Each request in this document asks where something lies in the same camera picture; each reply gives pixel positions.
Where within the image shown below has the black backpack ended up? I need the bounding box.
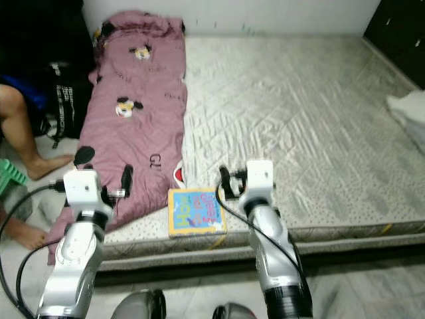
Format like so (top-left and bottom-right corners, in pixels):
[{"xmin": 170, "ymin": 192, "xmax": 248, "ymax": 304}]
[{"xmin": 46, "ymin": 61, "xmax": 100, "ymax": 148}]

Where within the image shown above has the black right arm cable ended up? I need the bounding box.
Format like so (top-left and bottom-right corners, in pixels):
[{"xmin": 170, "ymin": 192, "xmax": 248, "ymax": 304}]
[{"xmin": 218, "ymin": 193, "xmax": 306, "ymax": 280}]

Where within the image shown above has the grey robot leg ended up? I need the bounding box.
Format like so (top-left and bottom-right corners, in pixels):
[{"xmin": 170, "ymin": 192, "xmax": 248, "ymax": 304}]
[
  {"xmin": 110, "ymin": 289, "xmax": 167, "ymax": 319},
  {"xmin": 212, "ymin": 302, "xmax": 266, "ymax": 319}
]

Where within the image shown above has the grey robot left leg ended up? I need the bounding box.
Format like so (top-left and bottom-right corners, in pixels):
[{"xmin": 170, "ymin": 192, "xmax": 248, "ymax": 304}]
[{"xmin": 110, "ymin": 289, "xmax": 167, "ymax": 319}]

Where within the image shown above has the pink cartoon print blanket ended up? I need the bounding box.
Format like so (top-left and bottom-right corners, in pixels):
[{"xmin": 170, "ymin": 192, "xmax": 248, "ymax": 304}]
[{"xmin": 48, "ymin": 10, "xmax": 187, "ymax": 266}]

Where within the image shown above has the colourful children's book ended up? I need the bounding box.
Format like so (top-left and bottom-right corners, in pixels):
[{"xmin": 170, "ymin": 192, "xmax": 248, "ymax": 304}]
[{"xmin": 167, "ymin": 187, "xmax": 228, "ymax": 237}]

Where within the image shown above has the black tufted headboard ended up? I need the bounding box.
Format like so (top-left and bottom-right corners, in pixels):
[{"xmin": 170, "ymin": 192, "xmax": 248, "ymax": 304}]
[{"xmin": 363, "ymin": 0, "xmax": 425, "ymax": 70}]

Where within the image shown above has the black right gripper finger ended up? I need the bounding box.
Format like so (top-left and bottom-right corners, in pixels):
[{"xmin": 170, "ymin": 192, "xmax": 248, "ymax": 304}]
[{"xmin": 219, "ymin": 166, "xmax": 236, "ymax": 200}]

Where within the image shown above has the white quilted mattress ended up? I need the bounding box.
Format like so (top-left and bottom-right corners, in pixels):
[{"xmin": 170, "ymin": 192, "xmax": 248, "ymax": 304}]
[{"xmin": 106, "ymin": 35, "xmax": 425, "ymax": 261}]

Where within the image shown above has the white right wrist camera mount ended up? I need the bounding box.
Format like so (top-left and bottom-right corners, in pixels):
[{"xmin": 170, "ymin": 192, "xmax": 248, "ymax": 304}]
[{"xmin": 244, "ymin": 159, "xmax": 275, "ymax": 200}]

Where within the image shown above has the person's left bare leg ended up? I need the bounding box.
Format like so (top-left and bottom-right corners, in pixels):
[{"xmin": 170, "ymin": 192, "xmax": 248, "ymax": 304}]
[{"xmin": 0, "ymin": 83, "xmax": 75, "ymax": 181}]

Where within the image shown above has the white pillow with print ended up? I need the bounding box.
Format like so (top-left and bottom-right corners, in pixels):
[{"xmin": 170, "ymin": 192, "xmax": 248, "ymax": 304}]
[{"xmin": 385, "ymin": 90, "xmax": 425, "ymax": 157}]

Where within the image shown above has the grey robot right leg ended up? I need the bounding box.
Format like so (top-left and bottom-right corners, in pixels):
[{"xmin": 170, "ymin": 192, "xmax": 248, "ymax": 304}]
[{"xmin": 212, "ymin": 302, "xmax": 266, "ymax": 319}]

